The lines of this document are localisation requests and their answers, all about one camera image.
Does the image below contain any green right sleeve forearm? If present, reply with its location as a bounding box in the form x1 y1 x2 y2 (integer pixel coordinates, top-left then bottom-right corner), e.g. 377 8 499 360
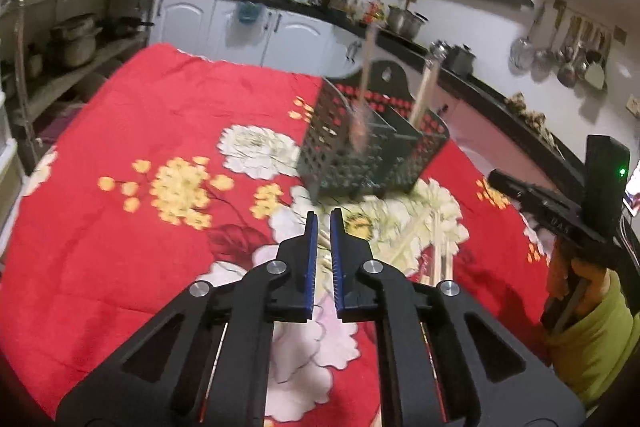
547 272 639 410

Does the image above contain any right hand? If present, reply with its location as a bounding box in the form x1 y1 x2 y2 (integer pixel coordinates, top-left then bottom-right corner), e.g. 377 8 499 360
544 238 612 323

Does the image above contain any ginger roots pile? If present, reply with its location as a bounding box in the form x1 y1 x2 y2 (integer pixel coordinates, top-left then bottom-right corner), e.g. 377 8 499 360
504 92 555 148

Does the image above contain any red floral tablecloth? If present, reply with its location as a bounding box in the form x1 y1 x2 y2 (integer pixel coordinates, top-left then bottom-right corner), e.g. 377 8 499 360
1 44 548 414

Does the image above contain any steel canister pot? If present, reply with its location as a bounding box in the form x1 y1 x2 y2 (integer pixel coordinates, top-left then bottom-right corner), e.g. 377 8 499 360
442 44 475 78

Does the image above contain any steel kettle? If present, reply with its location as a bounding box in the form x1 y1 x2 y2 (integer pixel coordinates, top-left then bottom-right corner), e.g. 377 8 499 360
428 40 450 63

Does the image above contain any dark green utensil basket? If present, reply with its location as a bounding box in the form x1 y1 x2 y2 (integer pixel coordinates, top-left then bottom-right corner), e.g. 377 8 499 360
296 60 449 202

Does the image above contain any steel stock pot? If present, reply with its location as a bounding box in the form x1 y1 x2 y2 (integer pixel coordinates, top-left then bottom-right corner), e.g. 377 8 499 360
386 6 428 40

